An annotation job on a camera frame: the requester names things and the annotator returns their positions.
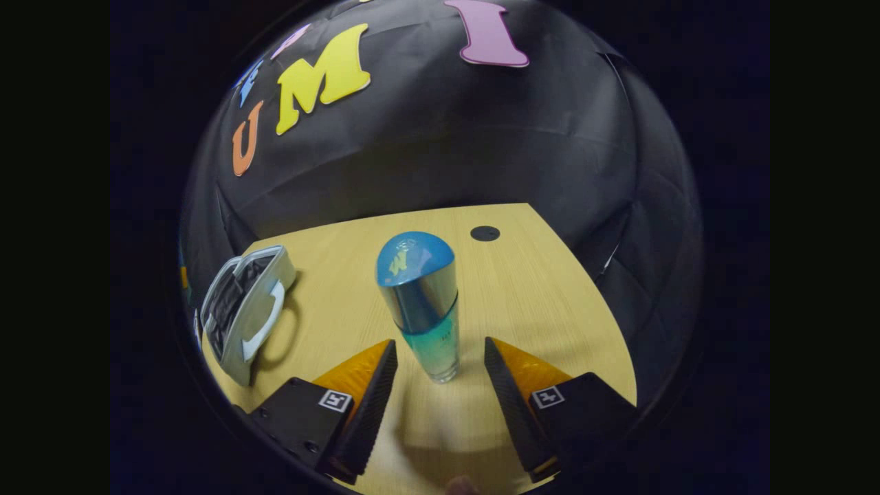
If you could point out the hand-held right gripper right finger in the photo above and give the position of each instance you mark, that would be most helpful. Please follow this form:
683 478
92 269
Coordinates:
512 405

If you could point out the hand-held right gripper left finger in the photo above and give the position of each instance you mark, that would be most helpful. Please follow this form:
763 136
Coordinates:
368 412

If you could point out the blue capped glass bottle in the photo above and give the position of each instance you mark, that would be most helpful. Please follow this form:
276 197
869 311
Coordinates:
419 295

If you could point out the light blue suitcase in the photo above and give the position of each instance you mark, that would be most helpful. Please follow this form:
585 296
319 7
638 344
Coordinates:
258 323

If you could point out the black table grommet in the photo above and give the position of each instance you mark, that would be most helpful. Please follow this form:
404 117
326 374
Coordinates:
485 233

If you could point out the black backdrop cloth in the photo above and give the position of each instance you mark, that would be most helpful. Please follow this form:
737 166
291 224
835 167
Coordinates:
440 137

